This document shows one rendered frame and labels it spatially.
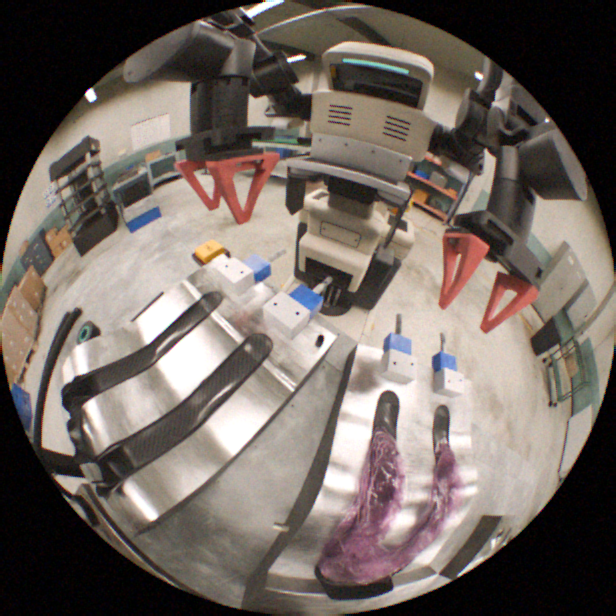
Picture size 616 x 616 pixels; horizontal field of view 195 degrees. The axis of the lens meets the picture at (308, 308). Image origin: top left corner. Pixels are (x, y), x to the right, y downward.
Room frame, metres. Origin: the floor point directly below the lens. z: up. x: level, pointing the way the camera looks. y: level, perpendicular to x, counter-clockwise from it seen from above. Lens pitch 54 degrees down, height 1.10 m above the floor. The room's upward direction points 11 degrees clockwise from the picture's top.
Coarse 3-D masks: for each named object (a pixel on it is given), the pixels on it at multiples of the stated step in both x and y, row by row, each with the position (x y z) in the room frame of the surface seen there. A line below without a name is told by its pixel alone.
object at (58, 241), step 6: (54, 228) 1.21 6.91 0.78; (66, 228) 1.52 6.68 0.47; (48, 234) 0.96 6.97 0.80; (54, 234) 1.12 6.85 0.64; (60, 234) 1.28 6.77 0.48; (66, 234) 1.44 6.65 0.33; (48, 240) 0.89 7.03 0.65; (54, 240) 1.05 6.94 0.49; (60, 240) 1.21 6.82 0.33; (66, 240) 1.36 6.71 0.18; (72, 240) 1.52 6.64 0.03; (54, 246) 0.97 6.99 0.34; (60, 246) 1.12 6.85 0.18; (66, 246) 1.28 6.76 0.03; (54, 252) 0.88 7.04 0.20; (60, 252) 1.04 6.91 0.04
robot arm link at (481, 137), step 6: (486, 114) 0.31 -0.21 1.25; (486, 120) 0.31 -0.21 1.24; (480, 126) 0.31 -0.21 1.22; (486, 126) 0.31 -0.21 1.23; (480, 132) 0.32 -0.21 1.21; (486, 132) 0.31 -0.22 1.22; (474, 138) 0.33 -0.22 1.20; (480, 138) 0.32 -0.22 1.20; (486, 144) 0.33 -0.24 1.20; (492, 144) 0.31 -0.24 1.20; (492, 150) 0.32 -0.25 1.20
